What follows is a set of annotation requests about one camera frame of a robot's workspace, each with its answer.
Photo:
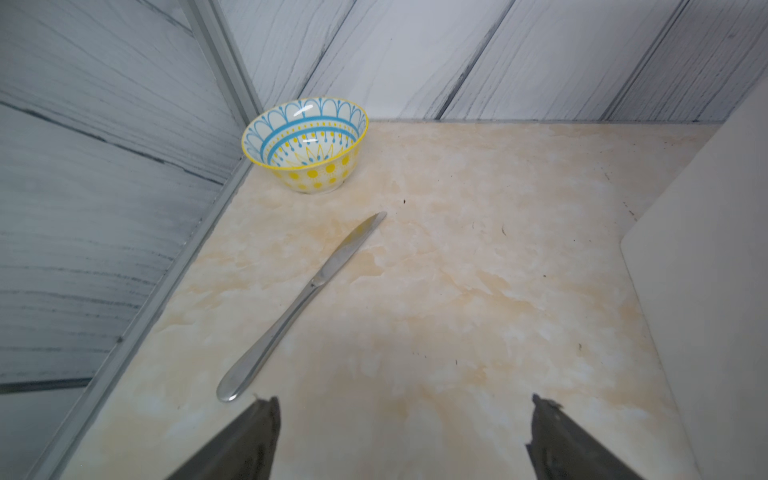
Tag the silver table knife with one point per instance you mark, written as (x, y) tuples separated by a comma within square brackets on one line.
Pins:
[(246, 368)]

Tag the left aluminium frame post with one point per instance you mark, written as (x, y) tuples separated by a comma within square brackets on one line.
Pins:
[(120, 145)]

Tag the white three-drawer cabinet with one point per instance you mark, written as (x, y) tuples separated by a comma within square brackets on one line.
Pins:
[(698, 262)]

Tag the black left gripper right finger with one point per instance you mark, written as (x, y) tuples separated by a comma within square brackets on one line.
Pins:
[(561, 449)]

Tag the yellow blue patterned bowl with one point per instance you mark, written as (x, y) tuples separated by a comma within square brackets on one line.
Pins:
[(309, 145)]

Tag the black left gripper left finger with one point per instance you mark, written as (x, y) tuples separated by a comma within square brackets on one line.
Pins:
[(243, 450)]

